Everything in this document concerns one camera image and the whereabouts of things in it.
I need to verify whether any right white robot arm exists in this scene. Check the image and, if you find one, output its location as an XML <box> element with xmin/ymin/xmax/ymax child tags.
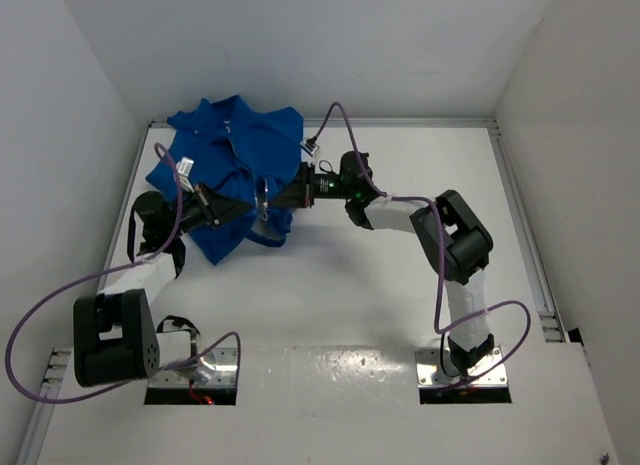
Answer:
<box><xmin>264</xmin><ymin>151</ymin><xmax>494</xmax><ymax>376</ymax></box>

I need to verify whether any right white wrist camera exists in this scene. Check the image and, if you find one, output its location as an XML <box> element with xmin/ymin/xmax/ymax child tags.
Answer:
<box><xmin>300</xmin><ymin>138</ymin><xmax>320</xmax><ymax>161</ymax></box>

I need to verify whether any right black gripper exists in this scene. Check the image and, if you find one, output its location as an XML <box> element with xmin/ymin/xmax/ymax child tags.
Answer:
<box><xmin>270</xmin><ymin>162</ymin><xmax>354</xmax><ymax>209</ymax></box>

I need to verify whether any metal zipper pull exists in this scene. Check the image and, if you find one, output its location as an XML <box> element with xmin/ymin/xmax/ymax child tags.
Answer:
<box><xmin>258</xmin><ymin>178</ymin><xmax>269</xmax><ymax>222</ymax></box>

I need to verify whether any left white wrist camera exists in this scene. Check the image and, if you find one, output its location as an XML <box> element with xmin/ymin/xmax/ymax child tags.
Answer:
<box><xmin>176</xmin><ymin>157</ymin><xmax>194</xmax><ymax>193</ymax></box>

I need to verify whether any blue zip-up jacket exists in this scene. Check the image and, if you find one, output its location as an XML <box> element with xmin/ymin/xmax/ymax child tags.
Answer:
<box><xmin>168</xmin><ymin>95</ymin><xmax>304</xmax><ymax>265</ymax></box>

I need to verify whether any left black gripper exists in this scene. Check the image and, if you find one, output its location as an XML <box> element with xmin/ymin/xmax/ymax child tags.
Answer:
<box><xmin>166</xmin><ymin>181</ymin><xmax>252</xmax><ymax>237</ymax></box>

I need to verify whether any metal base plate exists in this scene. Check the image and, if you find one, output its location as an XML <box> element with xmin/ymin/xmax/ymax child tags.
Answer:
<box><xmin>147</xmin><ymin>348</ymin><xmax>238</xmax><ymax>391</ymax></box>
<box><xmin>414</xmin><ymin>347</ymin><xmax>511</xmax><ymax>389</ymax></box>

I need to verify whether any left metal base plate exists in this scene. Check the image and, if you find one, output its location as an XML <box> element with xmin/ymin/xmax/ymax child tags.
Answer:
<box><xmin>147</xmin><ymin>348</ymin><xmax>238</xmax><ymax>391</ymax></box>

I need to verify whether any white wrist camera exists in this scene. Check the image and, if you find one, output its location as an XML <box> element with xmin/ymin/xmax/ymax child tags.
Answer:
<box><xmin>300</xmin><ymin>138</ymin><xmax>320</xmax><ymax>161</ymax></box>
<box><xmin>176</xmin><ymin>157</ymin><xmax>194</xmax><ymax>193</ymax></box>

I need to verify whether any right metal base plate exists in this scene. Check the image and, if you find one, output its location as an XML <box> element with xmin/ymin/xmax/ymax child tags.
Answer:
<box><xmin>414</xmin><ymin>347</ymin><xmax>511</xmax><ymax>389</ymax></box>

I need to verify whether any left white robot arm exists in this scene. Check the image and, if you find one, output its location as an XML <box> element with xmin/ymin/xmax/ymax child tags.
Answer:
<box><xmin>73</xmin><ymin>184</ymin><xmax>252</xmax><ymax>388</ymax></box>

